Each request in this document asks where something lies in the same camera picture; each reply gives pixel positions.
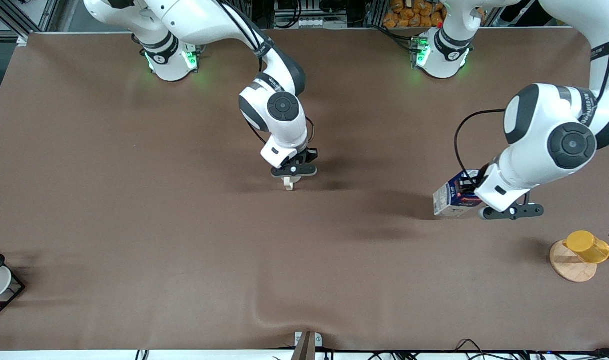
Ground blue and white milk carton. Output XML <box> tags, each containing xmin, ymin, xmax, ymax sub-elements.
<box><xmin>432</xmin><ymin>170</ymin><xmax>487</xmax><ymax>220</ymax></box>

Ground round wooden cup stand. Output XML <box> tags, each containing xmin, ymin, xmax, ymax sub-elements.
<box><xmin>549</xmin><ymin>239</ymin><xmax>609</xmax><ymax>284</ymax></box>

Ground yellow plastic cup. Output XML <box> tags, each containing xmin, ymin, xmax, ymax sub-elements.
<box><xmin>563</xmin><ymin>230</ymin><xmax>609</xmax><ymax>264</ymax></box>

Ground brown table cover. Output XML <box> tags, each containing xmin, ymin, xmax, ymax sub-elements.
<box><xmin>0</xmin><ymin>27</ymin><xmax>609</xmax><ymax>352</ymax></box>

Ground long white power strip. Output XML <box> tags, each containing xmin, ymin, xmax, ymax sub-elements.
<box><xmin>274</xmin><ymin>16</ymin><xmax>349</xmax><ymax>30</ymax></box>

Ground orange snack bags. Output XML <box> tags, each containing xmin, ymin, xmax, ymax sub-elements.
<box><xmin>383</xmin><ymin>0</ymin><xmax>448</xmax><ymax>29</ymax></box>

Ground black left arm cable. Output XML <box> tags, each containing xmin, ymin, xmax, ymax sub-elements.
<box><xmin>453</xmin><ymin>0</ymin><xmax>609</xmax><ymax>187</ymax></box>

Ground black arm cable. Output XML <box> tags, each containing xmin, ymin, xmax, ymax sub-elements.
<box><xmin>217</xmin><ymin>0</ymin><xmax>316</xmax><ymax>147</ymax></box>
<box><xmin>453</xmin><ymin>0</ymin><xmax>609</xmax><ymax>187</ymax></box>

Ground black floor cables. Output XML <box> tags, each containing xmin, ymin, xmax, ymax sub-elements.
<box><xmin>369</xmin><ymin>338</ymin><xmax>609</xmax><ymax>360</ymax></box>

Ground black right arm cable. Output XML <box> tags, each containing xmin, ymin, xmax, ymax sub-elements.
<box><xmin>217</xmin><ymin>0</ymin><xmax>316</xmax><ymax>147</ymax></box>

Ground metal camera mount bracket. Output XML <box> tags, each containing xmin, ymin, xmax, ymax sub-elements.
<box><xmin>290</xmin><ymin>331</ymin><xmax>323</xmax><ymax>360</ymax></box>

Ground black wire rack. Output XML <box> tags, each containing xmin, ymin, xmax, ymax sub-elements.
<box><xmin>0</xmin><ymin>242</ymin><xmax>27</xmax><ymax>323</ymax></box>

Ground aluminium frame profile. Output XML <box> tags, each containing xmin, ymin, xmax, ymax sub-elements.
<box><xmin>0</xmin><ymin>0</ymin><xmax>61</xmax><ymax>35</ymax></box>

